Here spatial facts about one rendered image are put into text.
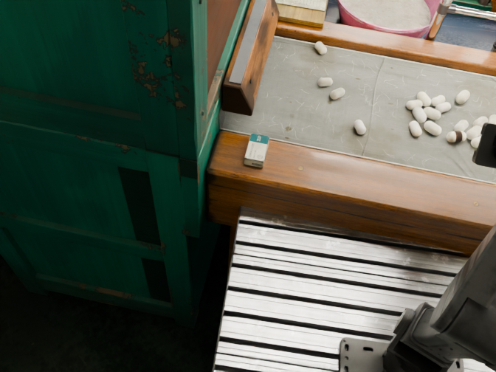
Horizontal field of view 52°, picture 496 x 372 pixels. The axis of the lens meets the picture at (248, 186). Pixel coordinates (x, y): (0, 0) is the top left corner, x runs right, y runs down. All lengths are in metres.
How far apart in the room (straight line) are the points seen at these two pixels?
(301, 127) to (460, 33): 0.59
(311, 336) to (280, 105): 0.46
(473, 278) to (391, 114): 0.63
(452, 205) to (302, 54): 0.47
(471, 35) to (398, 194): 0.64
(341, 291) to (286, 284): 0.10
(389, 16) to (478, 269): 0.92
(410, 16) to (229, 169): 0.66
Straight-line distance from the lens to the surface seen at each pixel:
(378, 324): 0.92
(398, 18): 1.35
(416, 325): 0.76
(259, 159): 0.91
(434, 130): 1.08
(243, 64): 0.95
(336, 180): 0.93
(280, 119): 1.03
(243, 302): 0.90
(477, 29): 1.50
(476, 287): 0.51
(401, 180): 0.96
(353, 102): 1.09
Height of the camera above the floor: 1.50
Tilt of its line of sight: 56 degrees down
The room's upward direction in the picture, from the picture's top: 6 degrees clockwise
